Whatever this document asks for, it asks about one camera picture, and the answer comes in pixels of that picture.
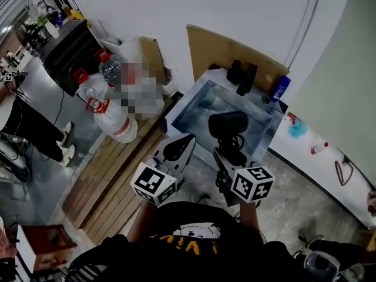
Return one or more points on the black standing fan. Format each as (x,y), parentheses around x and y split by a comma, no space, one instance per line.
(28,40)

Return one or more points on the red packet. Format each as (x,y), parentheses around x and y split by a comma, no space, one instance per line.
(291,117)

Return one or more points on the red label water jug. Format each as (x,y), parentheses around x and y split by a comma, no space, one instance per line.
(116,122)

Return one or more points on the wooden slat platform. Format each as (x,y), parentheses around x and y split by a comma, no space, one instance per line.
(117,181)

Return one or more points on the large cardboard panel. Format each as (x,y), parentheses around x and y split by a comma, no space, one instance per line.
(211,51)

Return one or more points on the black cabinet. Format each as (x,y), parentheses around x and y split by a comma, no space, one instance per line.
(69,54)

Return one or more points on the narrow cardboard box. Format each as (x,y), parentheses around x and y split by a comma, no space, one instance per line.
(151,57)

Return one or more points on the white vase with plant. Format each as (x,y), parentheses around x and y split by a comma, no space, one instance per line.
(50,28)

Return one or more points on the person's right forearm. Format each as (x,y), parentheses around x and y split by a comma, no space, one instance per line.
(249,219)

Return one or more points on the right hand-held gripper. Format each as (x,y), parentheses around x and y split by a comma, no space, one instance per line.
(252,184)

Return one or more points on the small red-capped bottle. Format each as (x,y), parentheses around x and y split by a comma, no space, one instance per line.
(318,148)

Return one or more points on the tall black bottle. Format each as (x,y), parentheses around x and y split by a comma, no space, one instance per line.
(247,79)

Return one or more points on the person's left forearm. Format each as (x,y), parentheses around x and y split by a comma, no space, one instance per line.
(141,222)

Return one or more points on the brown wooden box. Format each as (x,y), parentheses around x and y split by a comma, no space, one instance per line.
(44,245)

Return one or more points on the blue bottle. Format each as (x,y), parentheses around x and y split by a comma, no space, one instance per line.
(280,88)

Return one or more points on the white ledge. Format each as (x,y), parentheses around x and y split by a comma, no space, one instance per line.
(323,175)

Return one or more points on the brown loop band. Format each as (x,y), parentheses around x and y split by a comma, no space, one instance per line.
(340,172)

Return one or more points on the small black bottle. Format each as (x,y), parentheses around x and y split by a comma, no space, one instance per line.
(234,72)

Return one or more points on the black drain plug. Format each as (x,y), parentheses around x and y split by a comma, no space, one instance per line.
(265,99)

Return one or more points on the person's black printed shirt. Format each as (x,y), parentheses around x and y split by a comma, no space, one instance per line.
(191,251)

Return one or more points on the yellow bottle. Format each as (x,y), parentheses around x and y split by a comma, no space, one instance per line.
(77,14)

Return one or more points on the blue bath sponge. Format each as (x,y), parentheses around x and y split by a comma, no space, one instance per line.
(297,128)

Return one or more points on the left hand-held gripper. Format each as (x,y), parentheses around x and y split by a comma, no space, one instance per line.
(154,184)

